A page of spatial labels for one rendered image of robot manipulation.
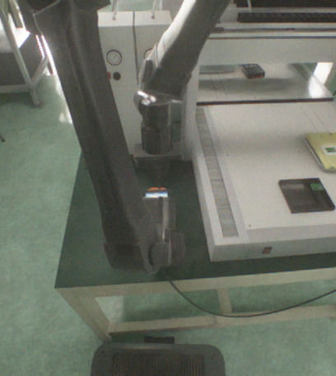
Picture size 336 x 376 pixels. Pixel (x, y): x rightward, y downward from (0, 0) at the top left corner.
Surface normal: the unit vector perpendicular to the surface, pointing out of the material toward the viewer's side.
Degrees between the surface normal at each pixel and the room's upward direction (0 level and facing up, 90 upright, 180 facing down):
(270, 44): 90
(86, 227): 0
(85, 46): 70
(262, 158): 0
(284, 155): 0
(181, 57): 108
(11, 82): 90
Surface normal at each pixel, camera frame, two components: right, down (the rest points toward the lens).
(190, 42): 0.07, 0.92
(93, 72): 0.87, -0.05
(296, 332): 0.00, -0.65
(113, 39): 0.07, 0.76
